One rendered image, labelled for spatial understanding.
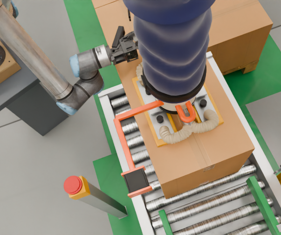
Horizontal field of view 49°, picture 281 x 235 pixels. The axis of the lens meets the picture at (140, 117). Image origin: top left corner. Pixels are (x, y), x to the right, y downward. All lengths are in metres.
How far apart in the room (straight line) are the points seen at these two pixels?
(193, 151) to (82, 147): 1.27
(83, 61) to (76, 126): 1.20
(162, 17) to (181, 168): 0.69
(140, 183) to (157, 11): 0.60
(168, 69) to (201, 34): 0.15
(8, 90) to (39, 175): 0.82
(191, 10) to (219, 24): 1.37
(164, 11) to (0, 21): 0.68
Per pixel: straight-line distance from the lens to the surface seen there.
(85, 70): 1.33
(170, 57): 0.86
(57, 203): 2.35
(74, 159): 2.38
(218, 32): 2.05
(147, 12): 0.73
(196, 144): 1.28
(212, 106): 1.32
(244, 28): 2.09
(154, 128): 1.28
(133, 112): 1.19
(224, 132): 1.30
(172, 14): 0.72
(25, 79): 1.85
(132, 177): 1.10
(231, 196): 1.65
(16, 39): 1.25
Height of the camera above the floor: 2.17
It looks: 66 degrees down
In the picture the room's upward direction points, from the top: 19 degrees counter-clockwise
